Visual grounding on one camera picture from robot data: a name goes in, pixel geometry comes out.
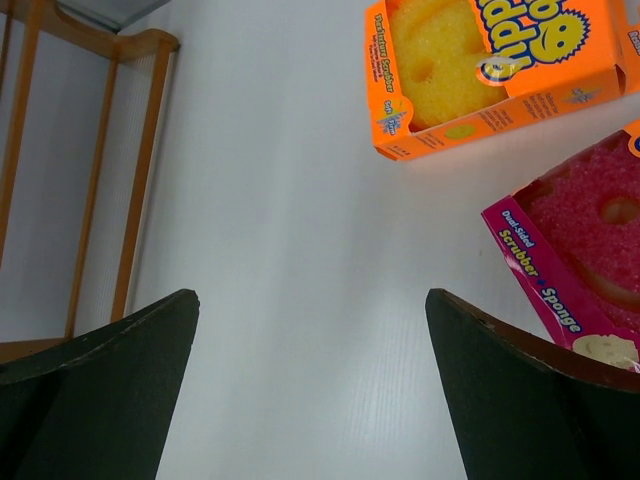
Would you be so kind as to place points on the orange three-tier wire shelf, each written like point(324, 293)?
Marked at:
point(81, 112)

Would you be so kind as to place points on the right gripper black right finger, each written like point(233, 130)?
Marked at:
point(525, 408)

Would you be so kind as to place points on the orange box yellow sponge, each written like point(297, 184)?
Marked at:
point(441, 74)

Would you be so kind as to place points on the pink scrubber sponge box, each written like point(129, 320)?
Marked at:
point(571, 239)

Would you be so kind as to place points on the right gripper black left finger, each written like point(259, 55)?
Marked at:
point(99, 406)

